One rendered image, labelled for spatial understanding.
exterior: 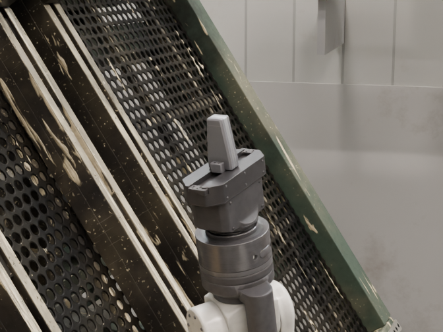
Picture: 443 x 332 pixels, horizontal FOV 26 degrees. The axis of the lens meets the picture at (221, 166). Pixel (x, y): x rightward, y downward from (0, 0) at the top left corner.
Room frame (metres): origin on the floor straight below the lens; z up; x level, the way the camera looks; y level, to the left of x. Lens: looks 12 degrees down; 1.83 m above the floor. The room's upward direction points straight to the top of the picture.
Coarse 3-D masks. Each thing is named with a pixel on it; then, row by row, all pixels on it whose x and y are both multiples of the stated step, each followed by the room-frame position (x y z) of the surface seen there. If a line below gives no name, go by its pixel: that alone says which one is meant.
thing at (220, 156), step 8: (208, 120) 1.06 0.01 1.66; (216, 120) 1.06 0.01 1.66; (224, 120) 1.06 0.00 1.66; (208, 128) 1.06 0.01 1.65; (216, 128) 1.06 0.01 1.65; (224, 128) 1.06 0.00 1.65; (208, 136) 1.07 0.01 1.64; (216, 136) 1.06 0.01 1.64; (224, 136) 1.06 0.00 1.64; (208, 144) 1.07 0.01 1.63; (216, 144) 1.06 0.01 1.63; (224, 144) 1.06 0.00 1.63; (208, 152) 1.07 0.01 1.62; (216, 152) 1.07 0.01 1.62; (224, 152) 1.06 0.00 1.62; (232, 152) 1.06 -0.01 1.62; (208, 160) 1.07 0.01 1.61; (216, 160) 1.07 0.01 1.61; (224, 160) 1.06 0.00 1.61; (232, 160) 1.06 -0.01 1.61; (216, 168) 1.06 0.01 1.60; (224, 168) 1.06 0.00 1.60; (232, 168) 1.06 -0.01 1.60
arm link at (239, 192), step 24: (240, 168) 1.07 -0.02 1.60; (264, 168) 1.10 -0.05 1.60; (192, 192) 1.03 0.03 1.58; (216, 192) 1.02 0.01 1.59; (240, 192) 1.06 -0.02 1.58; (216, 216) 1.04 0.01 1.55; (240, 216) 1.06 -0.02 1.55; (216, 240) 1.06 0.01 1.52; (240, 240) 1.05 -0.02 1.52; (264, 240) 1.07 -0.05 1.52; (216, 264) 1.05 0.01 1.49; (240, 264) 1.05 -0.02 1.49; (264, 264) 1.07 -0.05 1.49
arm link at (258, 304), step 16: (256, 272) 1.06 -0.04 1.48; (272, 272) 1.08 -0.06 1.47; (208, 288) 1.07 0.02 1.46; (224, 288) 1.06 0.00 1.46; (240, 288) 1.05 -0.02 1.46; (256, 288) 1.05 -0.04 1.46; (208, 304) 1.09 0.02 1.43; (224, 304) 1.08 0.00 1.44; (240, 304) 1.07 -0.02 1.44; (256, 304) 1.04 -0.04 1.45; (272, 304) 1.04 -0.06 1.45; (192, 320) 1.09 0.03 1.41; (208, 320) 1.06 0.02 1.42; (224, 320) 1.07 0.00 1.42; (240, 320) 1.07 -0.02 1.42; (256, 320) 1.04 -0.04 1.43; (272, 320) 1.05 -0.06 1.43
